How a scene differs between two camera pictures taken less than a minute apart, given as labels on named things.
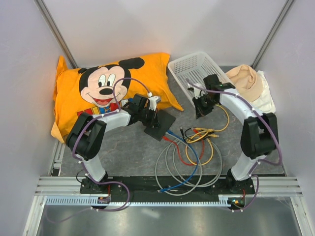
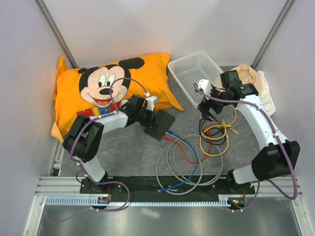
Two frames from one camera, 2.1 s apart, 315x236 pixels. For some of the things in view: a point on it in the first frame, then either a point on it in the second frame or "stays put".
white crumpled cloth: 265,103 stays put
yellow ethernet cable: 211,130 to 229,125
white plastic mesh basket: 195,67 stays put
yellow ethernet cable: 208,136 to 213,155
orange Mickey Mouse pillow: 90,91 stays put
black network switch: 165,121 stays put
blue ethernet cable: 175,185 stays put
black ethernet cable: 188,137 to 208,142
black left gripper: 154,119 stays put
